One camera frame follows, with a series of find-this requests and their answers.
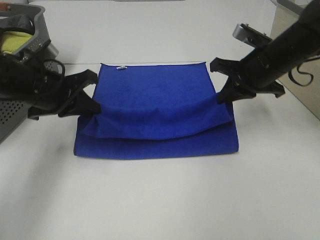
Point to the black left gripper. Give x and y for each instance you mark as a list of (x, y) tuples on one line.
[(54, 95)]

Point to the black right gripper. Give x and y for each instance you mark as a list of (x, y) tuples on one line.
[(250, 76)]

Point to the blue microfiber towel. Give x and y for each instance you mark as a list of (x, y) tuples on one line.
[(154, 112)]

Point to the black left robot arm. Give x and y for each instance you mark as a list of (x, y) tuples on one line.
[(18, 80)]

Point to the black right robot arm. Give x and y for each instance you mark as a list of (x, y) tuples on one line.
[(298, 44)]

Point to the white towel label tag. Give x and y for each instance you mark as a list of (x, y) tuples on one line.
[(123, 67)]

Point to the grey perforated laundry basket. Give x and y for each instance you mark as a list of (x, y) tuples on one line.
[(14, 112)]

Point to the beige storage bin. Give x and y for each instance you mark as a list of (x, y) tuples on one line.
[(305, 85)]

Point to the yellow-green towel in basket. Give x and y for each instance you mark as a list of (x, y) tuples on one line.
[(11, 41)]

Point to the dark grey cloth in basket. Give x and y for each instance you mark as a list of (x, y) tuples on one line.
[(17, 23)]

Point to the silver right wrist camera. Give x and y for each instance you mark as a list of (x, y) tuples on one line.
[(250, 36)]

